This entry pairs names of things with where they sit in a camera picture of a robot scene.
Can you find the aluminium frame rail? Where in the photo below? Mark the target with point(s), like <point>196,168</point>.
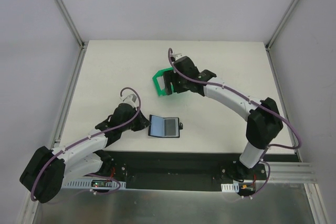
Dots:
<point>292,173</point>

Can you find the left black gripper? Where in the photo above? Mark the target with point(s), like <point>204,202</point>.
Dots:
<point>140,120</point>

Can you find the left white cable duct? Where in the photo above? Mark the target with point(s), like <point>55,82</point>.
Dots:
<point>94,183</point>

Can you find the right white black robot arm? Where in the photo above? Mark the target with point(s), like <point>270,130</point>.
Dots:
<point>262,123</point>

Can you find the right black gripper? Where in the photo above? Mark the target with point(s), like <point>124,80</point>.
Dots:
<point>170,82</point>

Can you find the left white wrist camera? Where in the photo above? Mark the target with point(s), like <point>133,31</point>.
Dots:
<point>131,100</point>

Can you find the white cable duct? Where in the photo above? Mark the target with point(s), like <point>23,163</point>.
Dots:
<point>230,188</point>
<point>94,183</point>

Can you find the right white cable duct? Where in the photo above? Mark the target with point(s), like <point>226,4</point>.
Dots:
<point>230,188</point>

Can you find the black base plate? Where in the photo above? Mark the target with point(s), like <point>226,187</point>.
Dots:
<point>177,171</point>

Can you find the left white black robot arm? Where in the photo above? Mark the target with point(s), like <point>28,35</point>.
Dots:
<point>49,169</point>

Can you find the green plastic bin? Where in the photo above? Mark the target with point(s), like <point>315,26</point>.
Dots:
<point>158,81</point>

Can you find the black leather card holder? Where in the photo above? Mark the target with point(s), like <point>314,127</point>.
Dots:
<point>164,127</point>

